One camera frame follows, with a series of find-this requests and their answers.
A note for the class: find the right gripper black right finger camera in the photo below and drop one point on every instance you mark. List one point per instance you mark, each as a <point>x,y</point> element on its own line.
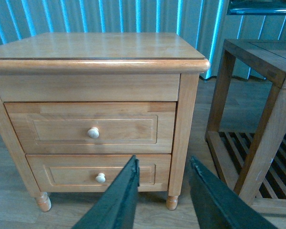
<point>218,207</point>

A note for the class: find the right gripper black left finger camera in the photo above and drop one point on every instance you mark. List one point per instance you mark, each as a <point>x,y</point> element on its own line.
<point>116,208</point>

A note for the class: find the wooden drawer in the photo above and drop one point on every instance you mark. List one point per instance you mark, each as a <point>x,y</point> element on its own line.
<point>94,128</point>
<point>94,173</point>

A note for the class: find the light wooden nightstand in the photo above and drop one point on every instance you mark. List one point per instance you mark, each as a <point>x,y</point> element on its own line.
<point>101,68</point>

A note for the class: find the grey pleated curtain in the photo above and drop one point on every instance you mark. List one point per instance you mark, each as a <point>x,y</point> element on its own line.
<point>204,24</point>

